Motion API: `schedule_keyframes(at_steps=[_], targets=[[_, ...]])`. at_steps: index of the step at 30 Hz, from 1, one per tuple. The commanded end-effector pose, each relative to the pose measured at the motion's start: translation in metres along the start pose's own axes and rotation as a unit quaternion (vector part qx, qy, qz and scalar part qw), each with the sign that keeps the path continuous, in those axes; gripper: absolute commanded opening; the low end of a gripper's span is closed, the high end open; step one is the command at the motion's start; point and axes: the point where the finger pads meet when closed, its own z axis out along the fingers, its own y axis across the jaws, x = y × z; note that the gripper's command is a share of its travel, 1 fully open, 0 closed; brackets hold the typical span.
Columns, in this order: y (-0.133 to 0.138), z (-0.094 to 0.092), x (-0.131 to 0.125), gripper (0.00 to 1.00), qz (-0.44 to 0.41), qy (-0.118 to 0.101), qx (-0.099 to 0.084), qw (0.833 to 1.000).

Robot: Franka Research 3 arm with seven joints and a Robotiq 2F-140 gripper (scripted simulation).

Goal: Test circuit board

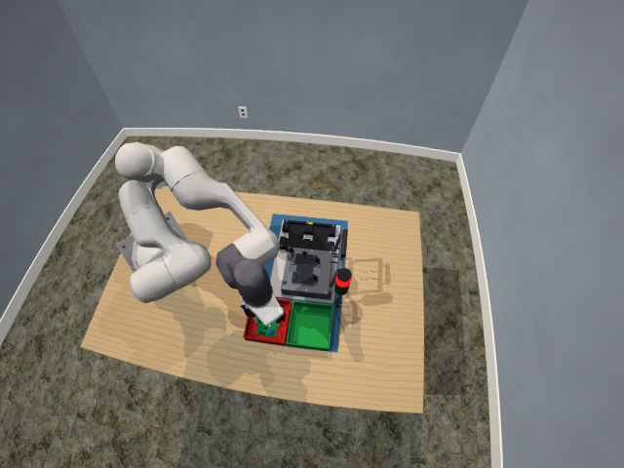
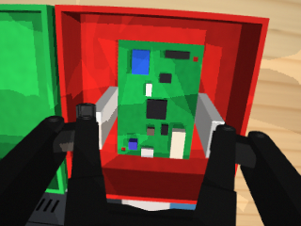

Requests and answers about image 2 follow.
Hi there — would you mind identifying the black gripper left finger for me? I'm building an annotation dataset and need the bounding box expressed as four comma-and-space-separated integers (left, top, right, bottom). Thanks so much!
0, 87, 119, 226

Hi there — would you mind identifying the green bin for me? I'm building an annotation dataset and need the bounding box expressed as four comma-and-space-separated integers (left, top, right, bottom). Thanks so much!
0, 4, 69, 194

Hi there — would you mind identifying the red open-top bin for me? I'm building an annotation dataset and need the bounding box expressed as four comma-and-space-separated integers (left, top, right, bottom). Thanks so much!
55, 5, 270, 204

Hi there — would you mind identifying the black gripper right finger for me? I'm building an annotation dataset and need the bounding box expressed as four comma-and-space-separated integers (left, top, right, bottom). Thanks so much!
191, 93, 301, 226

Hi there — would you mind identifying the green circuit board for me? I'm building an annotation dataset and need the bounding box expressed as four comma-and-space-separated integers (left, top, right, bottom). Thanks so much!
118, 40, 204, 159

